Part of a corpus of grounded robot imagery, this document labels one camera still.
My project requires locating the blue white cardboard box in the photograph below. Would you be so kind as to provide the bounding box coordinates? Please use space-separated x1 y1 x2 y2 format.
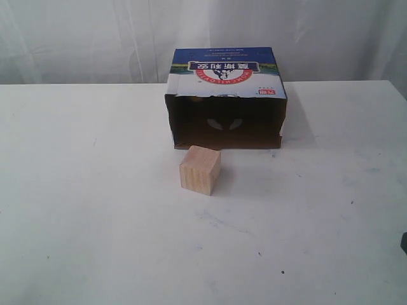
165 46 287 149

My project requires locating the white backdrop curtain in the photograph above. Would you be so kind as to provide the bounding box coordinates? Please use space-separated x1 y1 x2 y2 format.
1 1 406 88

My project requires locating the light wooden cube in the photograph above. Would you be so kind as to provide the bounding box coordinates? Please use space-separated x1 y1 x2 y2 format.
179 146 221 196

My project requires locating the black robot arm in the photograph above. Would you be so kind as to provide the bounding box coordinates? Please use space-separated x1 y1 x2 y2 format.
400 232 407 254

